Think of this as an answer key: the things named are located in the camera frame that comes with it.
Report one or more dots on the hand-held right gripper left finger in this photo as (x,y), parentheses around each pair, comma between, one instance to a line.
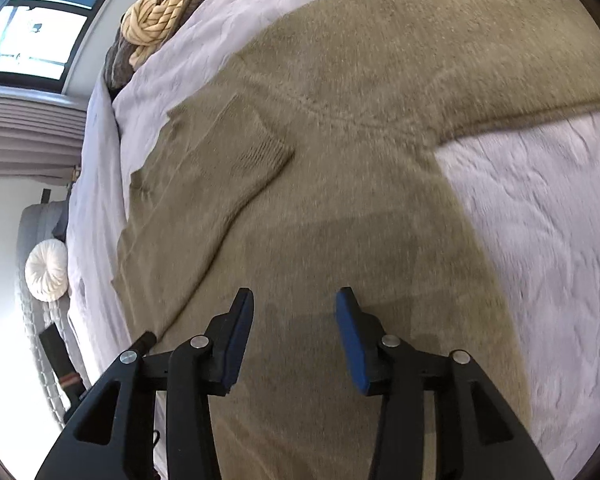
(240,330)

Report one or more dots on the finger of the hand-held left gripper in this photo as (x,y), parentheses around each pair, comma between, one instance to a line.
(144,342)

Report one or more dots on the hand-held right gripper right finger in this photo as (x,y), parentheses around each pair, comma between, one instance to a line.
(350,340)

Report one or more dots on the olive knit sweater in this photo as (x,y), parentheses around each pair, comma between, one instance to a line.
(330,185)

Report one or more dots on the grey quilted sofa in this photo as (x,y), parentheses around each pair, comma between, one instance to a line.
(35,325)

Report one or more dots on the round white cushion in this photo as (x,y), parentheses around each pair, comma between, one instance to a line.
(46,270)

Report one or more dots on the pale grey bed sheet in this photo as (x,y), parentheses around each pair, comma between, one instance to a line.
(92,185)

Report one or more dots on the lavender embossed blanket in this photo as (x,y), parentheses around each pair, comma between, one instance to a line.
(530,220)

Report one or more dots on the grey curtain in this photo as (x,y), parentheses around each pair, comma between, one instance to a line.
(25,125)

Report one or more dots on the brown fuzzy pillow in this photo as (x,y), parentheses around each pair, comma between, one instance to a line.
(117,62)

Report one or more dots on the beige knot pillow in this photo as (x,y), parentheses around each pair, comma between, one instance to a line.
(152,20)

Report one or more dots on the black framed window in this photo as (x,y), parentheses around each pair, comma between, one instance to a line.
(30,35)

